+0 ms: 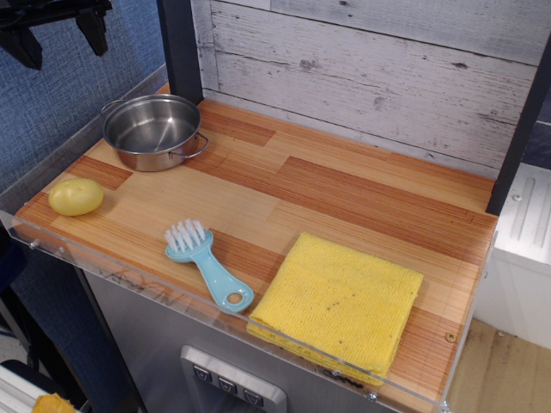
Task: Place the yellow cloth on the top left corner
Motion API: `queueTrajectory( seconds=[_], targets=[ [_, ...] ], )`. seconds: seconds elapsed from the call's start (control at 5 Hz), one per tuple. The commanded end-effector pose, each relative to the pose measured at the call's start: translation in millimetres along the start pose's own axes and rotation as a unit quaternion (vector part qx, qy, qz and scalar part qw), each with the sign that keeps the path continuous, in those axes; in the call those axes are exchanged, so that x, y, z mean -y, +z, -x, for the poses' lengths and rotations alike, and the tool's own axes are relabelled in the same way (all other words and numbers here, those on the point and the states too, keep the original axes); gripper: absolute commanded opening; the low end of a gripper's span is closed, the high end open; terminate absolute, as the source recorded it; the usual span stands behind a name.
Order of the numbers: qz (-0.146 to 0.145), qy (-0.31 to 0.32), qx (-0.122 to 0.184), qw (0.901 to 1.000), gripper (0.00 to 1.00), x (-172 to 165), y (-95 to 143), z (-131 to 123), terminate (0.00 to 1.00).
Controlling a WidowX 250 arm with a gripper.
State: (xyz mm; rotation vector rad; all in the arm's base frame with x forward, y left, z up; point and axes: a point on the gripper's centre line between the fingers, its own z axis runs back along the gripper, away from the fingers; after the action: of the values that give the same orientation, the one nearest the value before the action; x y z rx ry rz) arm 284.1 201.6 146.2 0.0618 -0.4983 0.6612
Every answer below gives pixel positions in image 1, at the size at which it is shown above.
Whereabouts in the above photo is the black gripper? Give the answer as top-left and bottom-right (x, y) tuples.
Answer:
(1, 0), (113, 70)

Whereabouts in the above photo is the yellow cloth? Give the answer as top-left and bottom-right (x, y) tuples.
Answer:
(246, 232), (424, 386)

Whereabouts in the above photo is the stainless steel pot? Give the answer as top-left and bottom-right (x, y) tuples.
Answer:
(100, 94), (209, 172)

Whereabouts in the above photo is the yellow toy potato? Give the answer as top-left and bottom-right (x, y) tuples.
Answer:
(48, 178), (104, 216)

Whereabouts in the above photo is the light blue scrub brush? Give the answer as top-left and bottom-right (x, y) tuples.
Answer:
(164, 219), (255, 313)

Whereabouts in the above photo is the silver dispenser button panel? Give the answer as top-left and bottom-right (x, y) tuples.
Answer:
(180, 345), (288, 412)

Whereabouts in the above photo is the yellow object bottom left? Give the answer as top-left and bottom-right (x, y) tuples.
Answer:
(31, 393), (77, 413)

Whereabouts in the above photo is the white ridged side cabinet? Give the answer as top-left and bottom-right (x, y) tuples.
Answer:
(474, 163), (550, 348)

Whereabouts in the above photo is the clear acrylic guard rail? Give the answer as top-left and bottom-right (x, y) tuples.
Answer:
(0, 64), (500, 413)

